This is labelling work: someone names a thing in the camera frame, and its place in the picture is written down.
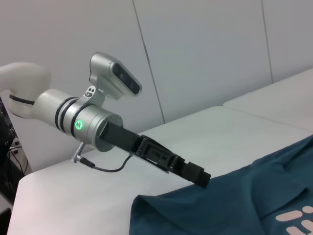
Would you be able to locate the teal t-shirt with FREE print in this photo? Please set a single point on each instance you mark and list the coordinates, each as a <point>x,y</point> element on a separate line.
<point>220,208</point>

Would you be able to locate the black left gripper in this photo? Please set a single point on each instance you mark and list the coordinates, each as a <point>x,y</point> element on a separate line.
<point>127,142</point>

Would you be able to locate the silver and white left arm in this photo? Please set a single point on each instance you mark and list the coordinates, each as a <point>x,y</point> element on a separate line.
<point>66,115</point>

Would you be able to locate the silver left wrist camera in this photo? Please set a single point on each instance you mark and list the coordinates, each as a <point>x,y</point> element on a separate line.
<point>110,76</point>

